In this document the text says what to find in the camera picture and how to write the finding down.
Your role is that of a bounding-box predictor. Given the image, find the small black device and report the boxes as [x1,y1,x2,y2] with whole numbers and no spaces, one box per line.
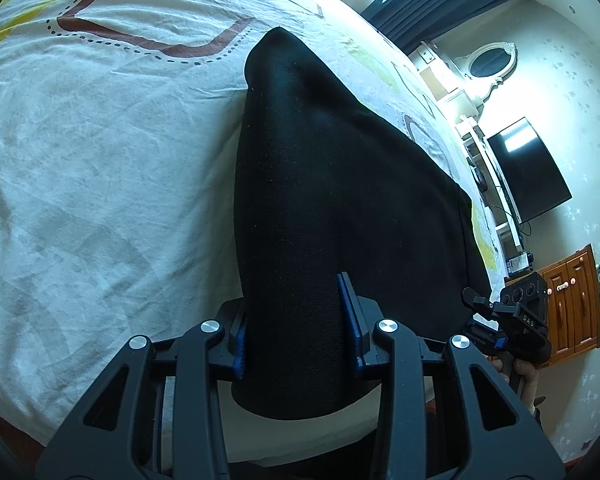
[507,252,533,276]

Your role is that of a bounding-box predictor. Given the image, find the person's right hand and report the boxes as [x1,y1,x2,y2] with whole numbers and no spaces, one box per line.
[490,357,538,411]

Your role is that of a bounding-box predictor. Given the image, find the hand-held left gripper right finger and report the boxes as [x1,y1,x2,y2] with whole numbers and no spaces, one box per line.
[336,271,567,480]

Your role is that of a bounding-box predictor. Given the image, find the orange wooden cabinet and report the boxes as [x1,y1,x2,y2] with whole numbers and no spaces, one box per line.
[537,243,600,368]

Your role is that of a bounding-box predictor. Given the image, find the black pants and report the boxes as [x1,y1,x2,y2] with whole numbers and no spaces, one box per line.
[232,26,493,421]

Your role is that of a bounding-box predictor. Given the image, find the patterned white bed sheet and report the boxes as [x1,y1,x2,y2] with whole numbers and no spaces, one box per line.
[0,0,511,466]

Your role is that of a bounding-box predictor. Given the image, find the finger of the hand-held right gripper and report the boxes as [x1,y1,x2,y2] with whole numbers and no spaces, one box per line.
[472,315,506,350]
[461,287,501,317]

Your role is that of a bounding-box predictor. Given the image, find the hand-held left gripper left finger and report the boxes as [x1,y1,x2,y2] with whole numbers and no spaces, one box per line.
[34,300,251,480]

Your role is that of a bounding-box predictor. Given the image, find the dark curtain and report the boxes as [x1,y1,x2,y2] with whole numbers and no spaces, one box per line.
[360,0,531,56]

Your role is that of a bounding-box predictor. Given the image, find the black flat television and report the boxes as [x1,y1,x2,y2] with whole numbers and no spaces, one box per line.
[486,116,573,224]

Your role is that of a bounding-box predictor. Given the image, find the white framed oval mirror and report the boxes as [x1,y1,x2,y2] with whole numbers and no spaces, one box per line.
[462,40,518,81]

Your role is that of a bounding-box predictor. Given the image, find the white television stand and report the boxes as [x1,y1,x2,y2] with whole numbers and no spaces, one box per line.
[455,115,526,273]

